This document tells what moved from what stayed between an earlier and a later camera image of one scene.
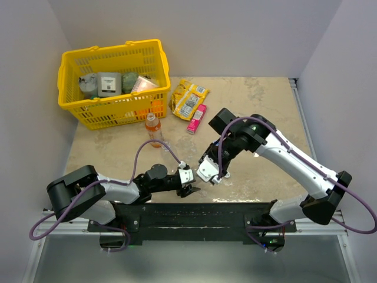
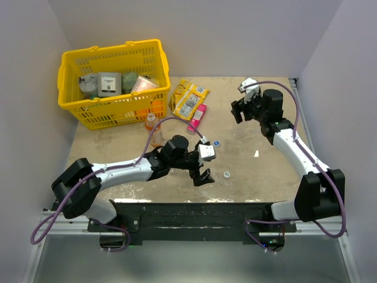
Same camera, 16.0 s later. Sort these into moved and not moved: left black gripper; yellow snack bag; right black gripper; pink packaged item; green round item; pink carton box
Moved: right black gripper; left black gripper
Not moved: green round item; yellow snack bag; pink packaged item; pink carton box
